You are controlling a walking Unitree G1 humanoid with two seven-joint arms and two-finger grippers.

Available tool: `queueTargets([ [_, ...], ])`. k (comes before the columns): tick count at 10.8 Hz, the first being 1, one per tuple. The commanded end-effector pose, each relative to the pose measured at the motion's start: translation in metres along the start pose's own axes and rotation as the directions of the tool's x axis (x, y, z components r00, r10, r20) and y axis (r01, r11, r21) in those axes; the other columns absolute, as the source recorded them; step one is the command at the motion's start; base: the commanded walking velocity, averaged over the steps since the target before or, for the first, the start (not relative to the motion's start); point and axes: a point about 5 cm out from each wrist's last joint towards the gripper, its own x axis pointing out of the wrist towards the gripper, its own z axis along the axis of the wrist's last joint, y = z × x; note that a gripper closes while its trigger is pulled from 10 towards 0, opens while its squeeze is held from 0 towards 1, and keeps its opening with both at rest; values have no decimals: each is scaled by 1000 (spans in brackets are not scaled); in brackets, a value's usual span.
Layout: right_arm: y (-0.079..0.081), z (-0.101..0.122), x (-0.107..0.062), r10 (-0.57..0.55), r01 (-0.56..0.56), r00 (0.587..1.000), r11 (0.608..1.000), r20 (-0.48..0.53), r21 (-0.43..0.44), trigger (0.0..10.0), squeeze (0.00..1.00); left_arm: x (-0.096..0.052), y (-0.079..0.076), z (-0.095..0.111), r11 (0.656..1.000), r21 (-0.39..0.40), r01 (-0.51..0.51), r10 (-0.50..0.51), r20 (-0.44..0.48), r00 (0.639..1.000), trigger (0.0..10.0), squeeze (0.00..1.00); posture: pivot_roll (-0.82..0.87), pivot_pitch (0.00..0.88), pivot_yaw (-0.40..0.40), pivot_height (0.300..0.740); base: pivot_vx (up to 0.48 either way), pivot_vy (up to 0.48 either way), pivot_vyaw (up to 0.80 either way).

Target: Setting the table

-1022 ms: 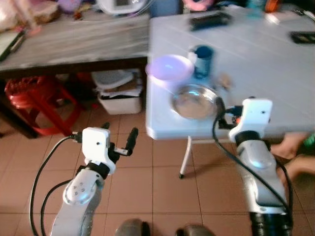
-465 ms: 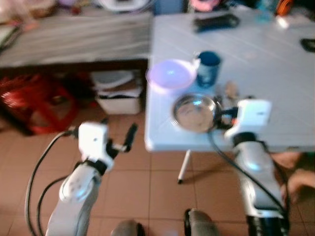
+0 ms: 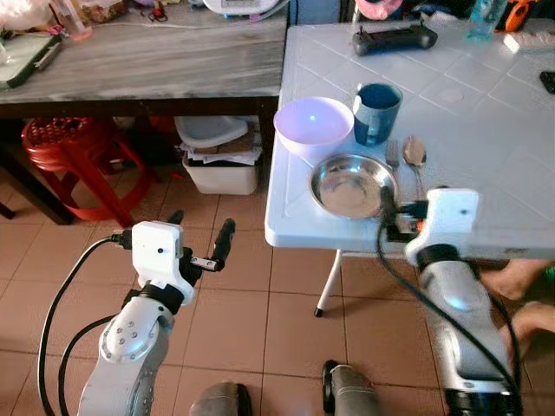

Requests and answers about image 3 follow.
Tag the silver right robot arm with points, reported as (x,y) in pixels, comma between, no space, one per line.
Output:
(460,321)

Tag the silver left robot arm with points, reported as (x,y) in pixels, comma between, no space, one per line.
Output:
(130,347)

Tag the metal fork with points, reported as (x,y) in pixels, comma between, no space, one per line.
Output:
(392,154)

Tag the metal spoon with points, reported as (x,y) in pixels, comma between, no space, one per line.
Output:
(414,152)

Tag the stainless steel dish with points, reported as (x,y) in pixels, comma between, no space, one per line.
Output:
(349,186)

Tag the white plastic storage bin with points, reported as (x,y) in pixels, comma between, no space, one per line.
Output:
(221,173)

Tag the blue plastic cup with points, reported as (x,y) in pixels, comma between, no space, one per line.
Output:
(376,117)

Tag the white metal table leg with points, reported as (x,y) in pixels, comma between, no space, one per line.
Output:
(329,282)

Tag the white plastic folding table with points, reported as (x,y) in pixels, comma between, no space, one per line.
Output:
(486,130)

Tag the red plastic stool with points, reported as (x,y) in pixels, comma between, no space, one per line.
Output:
(74,147)

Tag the bare person foot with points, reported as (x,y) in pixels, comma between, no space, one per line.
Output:
(531,322)
(516,277)

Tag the purple plastic bowl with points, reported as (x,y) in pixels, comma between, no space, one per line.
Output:
(312,121)

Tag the grey robot left leg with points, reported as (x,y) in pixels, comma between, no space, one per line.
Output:
(218,403)

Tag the grey robot leg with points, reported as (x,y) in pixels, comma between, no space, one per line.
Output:
(218,403)
(351,394)

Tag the grey wood-grain table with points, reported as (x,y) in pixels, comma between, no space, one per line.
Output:
(165,65)

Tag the black handheld controller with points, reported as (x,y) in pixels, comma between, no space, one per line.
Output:
(395,40)

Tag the grey robot right leg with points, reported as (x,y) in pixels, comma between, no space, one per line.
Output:
(351,394)

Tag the black smartphone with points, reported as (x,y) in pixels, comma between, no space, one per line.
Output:
(548,81)

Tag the pink round object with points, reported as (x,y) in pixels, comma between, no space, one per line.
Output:
(377,9)

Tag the teal transparent bottle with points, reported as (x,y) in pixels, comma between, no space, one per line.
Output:
(486,19)

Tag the white power strip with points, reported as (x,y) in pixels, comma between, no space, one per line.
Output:
(529,42)

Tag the black framed tablet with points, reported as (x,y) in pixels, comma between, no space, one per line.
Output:
(26,59)

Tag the white appliance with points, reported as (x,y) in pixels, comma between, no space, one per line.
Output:
(247,7)

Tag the clear pink bottle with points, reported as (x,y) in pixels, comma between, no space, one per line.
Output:
(74,19)

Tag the orange and black tool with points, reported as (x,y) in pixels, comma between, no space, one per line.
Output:
(518,14)

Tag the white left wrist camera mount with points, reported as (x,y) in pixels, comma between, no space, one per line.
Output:
(156,251)

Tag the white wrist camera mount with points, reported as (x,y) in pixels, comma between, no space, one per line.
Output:
(156,251)
(447,221)

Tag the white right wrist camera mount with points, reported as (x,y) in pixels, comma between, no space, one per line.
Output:
(447,221)

